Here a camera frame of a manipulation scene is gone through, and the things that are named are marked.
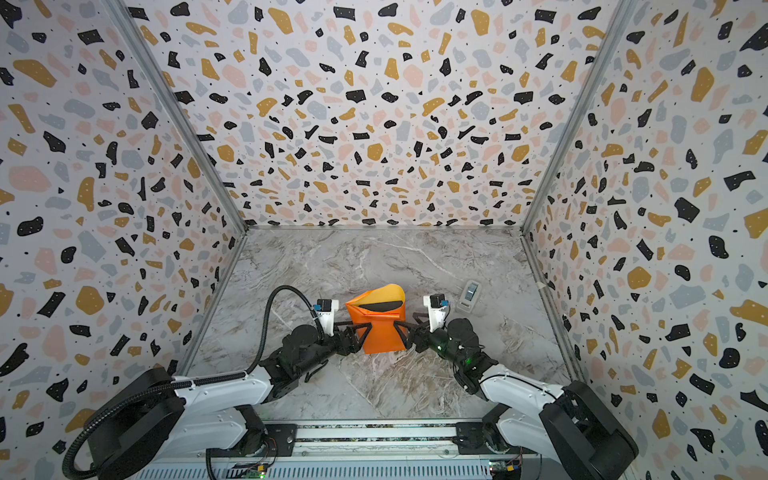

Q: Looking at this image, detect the black corrugated cable left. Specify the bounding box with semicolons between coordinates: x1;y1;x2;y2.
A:
61;284;319;480

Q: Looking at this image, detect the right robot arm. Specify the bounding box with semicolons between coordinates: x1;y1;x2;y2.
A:
394;318;639;479

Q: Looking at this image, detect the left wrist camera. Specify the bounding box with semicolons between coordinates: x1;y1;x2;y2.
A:
314;298;339;336

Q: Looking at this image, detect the white tape dispenser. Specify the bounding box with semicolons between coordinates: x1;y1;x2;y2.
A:
457;280;481;313

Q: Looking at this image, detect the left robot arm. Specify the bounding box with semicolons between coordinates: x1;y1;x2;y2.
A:
64;321;372;479

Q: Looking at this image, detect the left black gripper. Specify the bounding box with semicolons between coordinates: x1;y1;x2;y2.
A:
294;319;372;381

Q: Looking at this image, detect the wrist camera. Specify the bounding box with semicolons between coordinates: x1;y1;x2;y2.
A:
423;293;450;332
314;298;339;336

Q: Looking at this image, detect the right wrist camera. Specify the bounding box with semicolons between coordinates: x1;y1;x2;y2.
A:
423;293;450;332

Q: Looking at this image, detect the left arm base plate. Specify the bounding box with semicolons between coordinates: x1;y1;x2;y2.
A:
209;423;298;458

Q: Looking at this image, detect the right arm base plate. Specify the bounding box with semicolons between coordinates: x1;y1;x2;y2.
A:
451;421;535;455

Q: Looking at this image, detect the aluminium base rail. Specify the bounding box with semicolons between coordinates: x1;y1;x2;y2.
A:
135;419;591;479

